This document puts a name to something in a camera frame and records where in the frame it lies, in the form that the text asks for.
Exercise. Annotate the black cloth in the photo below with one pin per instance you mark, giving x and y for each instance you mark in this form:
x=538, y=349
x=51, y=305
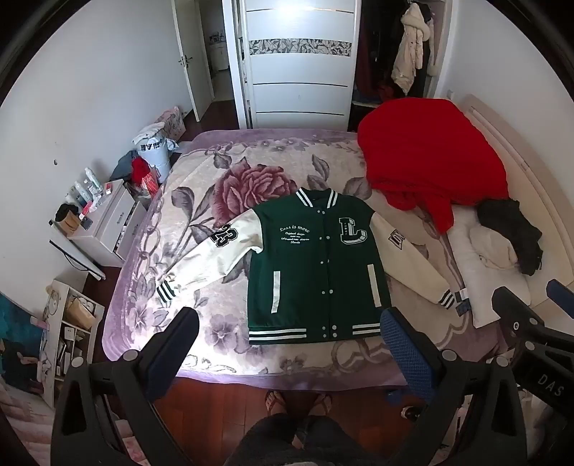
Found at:
x=511, y=224

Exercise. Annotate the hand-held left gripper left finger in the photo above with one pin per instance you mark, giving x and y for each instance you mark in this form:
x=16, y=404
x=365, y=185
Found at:
x=176, y=347

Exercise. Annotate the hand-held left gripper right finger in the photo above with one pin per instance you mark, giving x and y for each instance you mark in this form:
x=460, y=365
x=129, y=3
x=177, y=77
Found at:
x=403, y=349

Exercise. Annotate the beige hanging coat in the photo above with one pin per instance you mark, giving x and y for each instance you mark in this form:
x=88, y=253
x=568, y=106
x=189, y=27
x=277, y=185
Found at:
x=410, y=49

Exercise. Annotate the black white shoe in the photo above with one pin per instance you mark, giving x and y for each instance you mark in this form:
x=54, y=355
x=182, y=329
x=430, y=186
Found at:
x=410, y=413

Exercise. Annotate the white blue plastic bag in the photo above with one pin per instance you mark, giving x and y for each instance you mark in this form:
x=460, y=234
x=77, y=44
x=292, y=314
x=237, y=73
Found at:
x=154, y=150

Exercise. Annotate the red quilt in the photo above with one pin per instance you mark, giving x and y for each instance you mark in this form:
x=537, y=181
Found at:
x=421, y=148

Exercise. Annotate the pink floor mat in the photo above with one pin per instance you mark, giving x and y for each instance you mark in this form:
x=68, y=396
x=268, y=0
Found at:
x=27, y=430

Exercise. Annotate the blue picture panel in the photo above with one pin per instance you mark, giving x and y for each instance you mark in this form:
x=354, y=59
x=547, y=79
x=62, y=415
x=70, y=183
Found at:
x=20, y=345

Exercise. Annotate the white nightstand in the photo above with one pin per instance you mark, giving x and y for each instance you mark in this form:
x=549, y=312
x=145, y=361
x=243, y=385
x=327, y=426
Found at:
x=112, y=224

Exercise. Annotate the white low shelf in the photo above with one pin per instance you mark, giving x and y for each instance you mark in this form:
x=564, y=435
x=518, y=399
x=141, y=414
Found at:
x=67, y=340

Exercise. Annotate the cream bed headboard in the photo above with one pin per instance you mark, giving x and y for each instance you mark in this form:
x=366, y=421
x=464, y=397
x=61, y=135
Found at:
x=529, y=170

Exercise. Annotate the person's foot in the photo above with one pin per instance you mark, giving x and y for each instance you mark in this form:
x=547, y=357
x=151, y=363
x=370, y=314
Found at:
x=322, y=404
x=274, y=403

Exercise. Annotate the white room door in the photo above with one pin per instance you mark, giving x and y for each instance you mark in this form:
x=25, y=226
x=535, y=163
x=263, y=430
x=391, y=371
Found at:
x=195, y=58

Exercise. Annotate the person's left foot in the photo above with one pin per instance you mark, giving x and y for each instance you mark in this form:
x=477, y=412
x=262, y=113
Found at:
x=274, y=403

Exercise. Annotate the floral purple bed blanket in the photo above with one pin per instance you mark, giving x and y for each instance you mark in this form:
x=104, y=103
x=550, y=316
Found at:
x=215, y=179

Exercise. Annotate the brown box with black item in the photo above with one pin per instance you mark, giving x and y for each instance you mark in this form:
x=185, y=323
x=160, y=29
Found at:
x=67, y=215

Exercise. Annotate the green white varsity jacket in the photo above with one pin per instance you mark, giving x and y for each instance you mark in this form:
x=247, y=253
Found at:
x=309, y=278

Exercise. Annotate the red bag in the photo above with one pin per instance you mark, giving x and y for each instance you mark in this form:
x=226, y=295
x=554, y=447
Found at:
x=145, y=177

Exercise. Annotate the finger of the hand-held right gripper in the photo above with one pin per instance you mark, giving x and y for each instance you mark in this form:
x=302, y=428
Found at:
x=515, y=309
x=560, y=295

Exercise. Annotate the open wardrobe with clothes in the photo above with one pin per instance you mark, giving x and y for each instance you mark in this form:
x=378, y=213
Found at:
x=376, y=58

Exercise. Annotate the white wardrobe sliding door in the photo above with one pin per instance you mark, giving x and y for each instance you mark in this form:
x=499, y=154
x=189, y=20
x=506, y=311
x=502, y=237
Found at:
x=298, y=62

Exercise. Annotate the cream cloth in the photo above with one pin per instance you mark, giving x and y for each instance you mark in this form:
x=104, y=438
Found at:
x=493, y=251

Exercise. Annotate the person's right foot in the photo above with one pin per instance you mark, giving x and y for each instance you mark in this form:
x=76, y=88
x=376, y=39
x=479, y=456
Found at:
x=322, y=404

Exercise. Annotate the person's legs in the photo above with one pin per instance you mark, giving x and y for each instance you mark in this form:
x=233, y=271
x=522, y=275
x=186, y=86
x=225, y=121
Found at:
x=305, y=441

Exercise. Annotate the white pillow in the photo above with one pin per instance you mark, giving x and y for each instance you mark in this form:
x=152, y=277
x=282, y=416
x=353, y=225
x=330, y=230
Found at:
x=482, y=291

